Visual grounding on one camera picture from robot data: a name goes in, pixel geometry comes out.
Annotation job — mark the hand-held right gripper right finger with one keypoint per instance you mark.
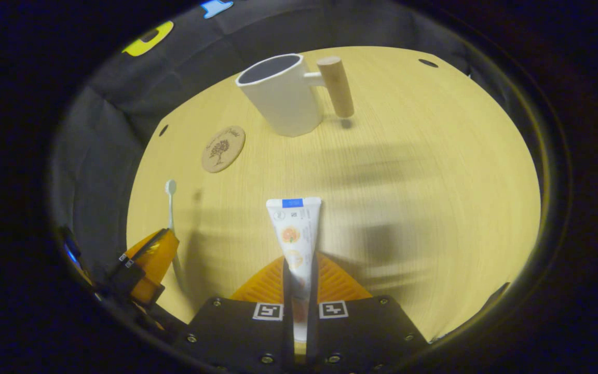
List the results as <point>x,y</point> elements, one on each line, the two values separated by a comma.
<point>361,332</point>

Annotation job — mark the white toothpaste tube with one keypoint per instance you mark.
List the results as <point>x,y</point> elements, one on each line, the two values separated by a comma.
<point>296,228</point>

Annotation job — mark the white toothbrush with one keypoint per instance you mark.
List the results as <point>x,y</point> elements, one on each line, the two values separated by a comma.
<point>171,187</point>

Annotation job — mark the black desk grommet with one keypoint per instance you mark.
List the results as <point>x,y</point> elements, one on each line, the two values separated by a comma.
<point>427,63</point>
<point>163,130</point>

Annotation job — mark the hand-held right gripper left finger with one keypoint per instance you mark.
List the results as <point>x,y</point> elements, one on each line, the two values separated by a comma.
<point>236,332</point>

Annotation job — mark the round cork coaster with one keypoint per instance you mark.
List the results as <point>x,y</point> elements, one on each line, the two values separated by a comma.
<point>222,149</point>

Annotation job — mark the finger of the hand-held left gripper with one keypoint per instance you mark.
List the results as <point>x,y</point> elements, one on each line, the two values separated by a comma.
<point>151,259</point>

